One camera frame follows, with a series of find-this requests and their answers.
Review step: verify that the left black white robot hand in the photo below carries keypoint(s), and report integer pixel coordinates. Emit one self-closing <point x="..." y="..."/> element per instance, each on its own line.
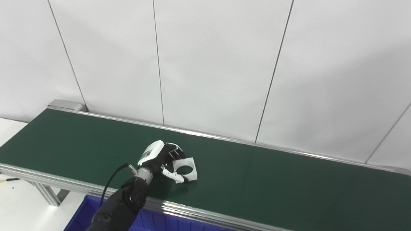
<point x="152" y="152"/>

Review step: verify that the white square part round hole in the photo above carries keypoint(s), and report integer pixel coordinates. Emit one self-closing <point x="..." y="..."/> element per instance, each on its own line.
<point x="191" y="175"/>

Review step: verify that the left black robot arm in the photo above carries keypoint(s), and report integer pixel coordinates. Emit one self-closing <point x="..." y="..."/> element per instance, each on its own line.
<point x="122" y="205"/>

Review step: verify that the green conveyor belt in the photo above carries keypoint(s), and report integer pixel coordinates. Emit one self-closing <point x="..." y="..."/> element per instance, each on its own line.
<point x="273" y="186"/>
<point x="64" y="184"/>

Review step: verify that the blue plastic bin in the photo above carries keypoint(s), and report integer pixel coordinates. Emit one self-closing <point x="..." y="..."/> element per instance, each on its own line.
<point x="80" y="218"/>

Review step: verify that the grey conveyor end housing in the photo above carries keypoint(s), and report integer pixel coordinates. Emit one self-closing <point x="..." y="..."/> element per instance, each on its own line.
<point x="64" y="104"/>

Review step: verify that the aluminium conveyor leg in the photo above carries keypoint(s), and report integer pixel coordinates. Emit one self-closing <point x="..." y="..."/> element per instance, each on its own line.
<point x="48" y="194"/>

